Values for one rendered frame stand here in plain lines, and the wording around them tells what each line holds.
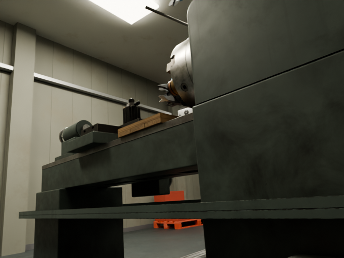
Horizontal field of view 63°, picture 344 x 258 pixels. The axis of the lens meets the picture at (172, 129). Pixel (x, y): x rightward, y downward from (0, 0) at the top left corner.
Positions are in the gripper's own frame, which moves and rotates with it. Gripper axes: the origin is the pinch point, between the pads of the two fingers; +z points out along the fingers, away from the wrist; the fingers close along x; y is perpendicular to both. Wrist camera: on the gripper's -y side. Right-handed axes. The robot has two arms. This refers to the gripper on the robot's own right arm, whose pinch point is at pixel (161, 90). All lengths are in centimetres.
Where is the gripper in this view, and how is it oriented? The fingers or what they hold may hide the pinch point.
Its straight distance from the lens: 134.8
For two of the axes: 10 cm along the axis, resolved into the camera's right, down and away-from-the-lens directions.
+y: -6.8, 2.2, 7.0
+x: -0.7, -9.7, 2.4
